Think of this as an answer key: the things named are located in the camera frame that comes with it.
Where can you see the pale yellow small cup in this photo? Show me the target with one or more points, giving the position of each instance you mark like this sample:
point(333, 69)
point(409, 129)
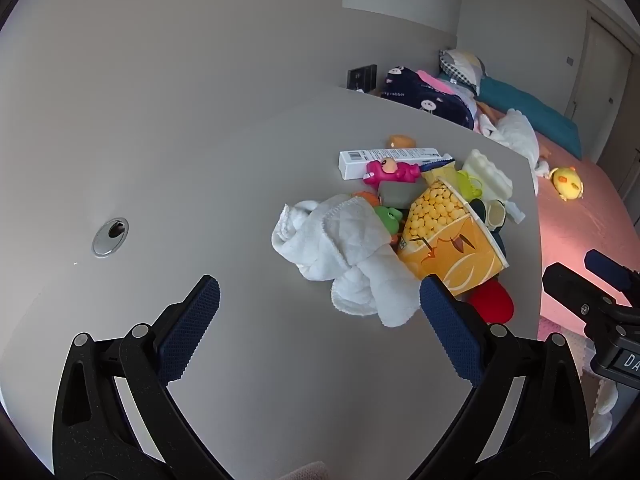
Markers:
point(494, 215)

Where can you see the white quilted cloth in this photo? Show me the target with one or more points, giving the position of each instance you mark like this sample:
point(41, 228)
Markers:
point(345, 245)

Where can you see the small white plastic piece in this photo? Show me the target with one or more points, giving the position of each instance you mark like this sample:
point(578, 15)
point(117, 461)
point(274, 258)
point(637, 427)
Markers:
point(515, 212)

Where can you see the white goose plush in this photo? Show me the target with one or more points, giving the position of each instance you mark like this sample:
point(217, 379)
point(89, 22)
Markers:
point(515, 132)

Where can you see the dark wall socket panel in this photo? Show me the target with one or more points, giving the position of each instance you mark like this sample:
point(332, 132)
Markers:
point(361, 79)

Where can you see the yellow-green plastic toy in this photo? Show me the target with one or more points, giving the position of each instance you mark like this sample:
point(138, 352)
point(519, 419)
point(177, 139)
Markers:
point(467, 185)

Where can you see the long white cardboard box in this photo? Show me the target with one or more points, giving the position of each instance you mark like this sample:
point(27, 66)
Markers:
point(360, 157)

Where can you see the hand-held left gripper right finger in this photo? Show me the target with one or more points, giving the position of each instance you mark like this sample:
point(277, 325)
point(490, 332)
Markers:
point(450, 330)

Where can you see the navy printed blanket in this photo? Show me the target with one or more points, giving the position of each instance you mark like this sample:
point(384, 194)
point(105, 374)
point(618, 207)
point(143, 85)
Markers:
point(420, 100)

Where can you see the pink bed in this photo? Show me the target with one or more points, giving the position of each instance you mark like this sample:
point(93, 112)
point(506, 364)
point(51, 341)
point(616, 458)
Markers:
point(575, 230)

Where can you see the teal pillow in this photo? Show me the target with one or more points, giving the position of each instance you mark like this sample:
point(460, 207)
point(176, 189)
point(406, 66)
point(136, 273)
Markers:
point(530, 110)

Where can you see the pink plastic toy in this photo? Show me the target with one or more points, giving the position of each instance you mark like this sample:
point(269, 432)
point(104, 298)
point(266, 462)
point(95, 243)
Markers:
point(395, 170)

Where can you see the yellow popcorn paper cup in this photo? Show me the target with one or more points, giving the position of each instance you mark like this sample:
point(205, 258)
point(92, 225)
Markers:
point(450, 240)

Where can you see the grey block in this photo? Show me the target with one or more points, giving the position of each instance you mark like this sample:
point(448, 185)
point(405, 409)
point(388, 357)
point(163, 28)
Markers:
point(400, 192)

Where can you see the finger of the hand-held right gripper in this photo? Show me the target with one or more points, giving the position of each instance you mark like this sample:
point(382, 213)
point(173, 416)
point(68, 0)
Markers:
point(570, 290)
point(607, 267)

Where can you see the red plastic object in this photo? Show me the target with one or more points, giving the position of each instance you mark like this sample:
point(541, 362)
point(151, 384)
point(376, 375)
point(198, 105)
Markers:
point(492, 302)

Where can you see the cream bumpy foam piece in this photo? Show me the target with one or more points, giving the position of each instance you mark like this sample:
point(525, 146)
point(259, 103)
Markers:
point(487, 172)

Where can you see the pink cloth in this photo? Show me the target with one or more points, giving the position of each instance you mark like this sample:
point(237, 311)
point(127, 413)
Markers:
point(431, 79)

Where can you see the small orange toy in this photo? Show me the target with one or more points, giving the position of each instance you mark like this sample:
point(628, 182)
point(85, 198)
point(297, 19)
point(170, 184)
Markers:
point(400, 141)

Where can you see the checked patchwork pillow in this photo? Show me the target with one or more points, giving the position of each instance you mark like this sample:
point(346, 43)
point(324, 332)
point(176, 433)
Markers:
point(462, 67)

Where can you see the yellow chick plush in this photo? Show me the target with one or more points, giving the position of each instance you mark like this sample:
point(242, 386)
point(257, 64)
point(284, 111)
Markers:
point(567, 183)

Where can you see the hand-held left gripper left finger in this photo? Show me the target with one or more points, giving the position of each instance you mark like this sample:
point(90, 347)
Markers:
point(192, 327)

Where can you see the beige door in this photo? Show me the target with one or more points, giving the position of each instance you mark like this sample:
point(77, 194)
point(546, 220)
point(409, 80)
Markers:
point(600, 65)

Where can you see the green orange turtle toy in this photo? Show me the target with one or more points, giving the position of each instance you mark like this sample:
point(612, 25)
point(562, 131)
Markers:
point(389, 216)

